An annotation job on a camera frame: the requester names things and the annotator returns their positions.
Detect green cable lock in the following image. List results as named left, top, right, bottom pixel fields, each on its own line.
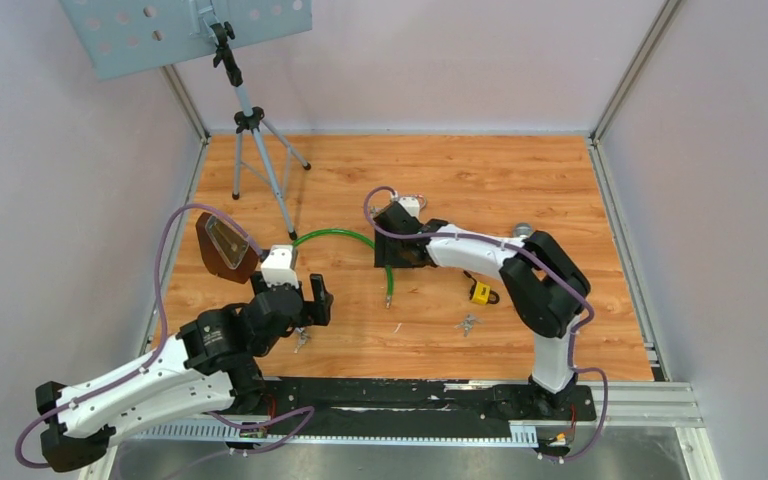
left=292, top=228, right=395, bottom=309

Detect keys of cable lock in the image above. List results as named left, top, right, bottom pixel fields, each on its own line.
left=293, top=327, right=312, bottom=354

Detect yellow black padlock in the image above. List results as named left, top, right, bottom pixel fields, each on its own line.
left=463, top=270, right=500, bottom=305

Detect keys of yellow padlock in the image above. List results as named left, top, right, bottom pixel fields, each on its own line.
left=455, top=314, right=483, bottom=337

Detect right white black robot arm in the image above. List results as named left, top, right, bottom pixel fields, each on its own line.
left=366, top=201, right=595, bottom=418

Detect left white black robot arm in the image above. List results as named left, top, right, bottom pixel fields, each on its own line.
left=35, top=274, right=334, bottom=473

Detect brown wooden metronome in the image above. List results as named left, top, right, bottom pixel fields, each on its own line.
left=195, top=212, right=259, bottom=284

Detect glittery silver microphone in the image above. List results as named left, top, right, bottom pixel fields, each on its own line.
left=512, top=222, right=535, bottom=238

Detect blue music stand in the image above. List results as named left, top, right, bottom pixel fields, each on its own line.
left=59, top=0, right=314, bottom=241

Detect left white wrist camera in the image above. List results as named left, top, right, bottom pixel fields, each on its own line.
left=260, top=244, right=299, bottom=287

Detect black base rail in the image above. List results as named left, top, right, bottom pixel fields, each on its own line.
left=126, top=377, right=704, bottom=447

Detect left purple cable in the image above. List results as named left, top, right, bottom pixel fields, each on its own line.
left=14, top=203, right=316, bottom=470

